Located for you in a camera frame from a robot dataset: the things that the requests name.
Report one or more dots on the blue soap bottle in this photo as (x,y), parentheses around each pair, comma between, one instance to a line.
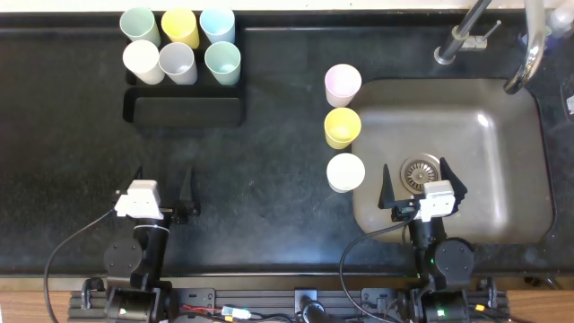
(560,20)

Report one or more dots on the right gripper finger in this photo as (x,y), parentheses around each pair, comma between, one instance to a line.
(457,188)
(386,193)

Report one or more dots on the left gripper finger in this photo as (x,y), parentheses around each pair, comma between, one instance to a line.
(190,193)
(139,176)

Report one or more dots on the steel sink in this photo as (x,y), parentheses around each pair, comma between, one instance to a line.
(493,179)

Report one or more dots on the yellow cup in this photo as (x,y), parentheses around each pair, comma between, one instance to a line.
(179,24)
(342,128)

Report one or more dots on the pink cup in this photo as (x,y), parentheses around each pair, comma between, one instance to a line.
(342,83)

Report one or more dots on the green cup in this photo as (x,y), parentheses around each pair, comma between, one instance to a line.
(223,60)
(136,22)

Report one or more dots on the steel tap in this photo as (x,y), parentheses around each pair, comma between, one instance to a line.
(448,49)

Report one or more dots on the grey cup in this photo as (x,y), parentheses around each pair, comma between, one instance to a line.
(177,60)

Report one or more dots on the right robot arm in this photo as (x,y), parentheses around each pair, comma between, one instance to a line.
(453,260)

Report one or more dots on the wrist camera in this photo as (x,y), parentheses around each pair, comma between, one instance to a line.
(141,199)
(438,199)

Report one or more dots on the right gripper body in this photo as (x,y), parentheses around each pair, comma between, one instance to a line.
(403,210)

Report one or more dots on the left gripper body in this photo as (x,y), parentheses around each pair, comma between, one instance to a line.
(179,215)

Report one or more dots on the black tray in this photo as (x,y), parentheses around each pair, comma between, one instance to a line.
(188,112)

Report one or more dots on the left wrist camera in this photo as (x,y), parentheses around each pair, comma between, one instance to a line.
(141,199)

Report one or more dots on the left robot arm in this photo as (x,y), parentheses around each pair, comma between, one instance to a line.
(152,251)

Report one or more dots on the blue cup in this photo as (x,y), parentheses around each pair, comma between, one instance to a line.
(217,22)

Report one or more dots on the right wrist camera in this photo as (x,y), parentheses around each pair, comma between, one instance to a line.
(438,199)

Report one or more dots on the white cup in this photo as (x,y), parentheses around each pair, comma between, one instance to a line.
(141,58)
(345,172)

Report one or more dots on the mounting rail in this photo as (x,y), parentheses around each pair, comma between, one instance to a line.
(269,300)

